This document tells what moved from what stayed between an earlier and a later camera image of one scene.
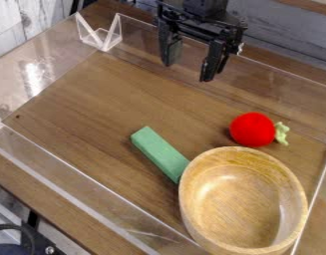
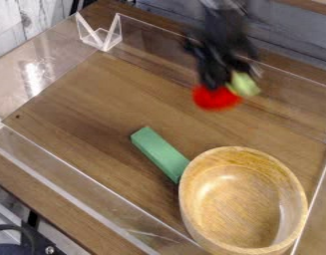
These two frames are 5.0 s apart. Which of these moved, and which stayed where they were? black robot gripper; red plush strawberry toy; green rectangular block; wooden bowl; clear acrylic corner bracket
Moved: black robot gripper; red plush strawberry toy
Stayed: green rectangular block; clear acrylic corner bracket; wooden bowl
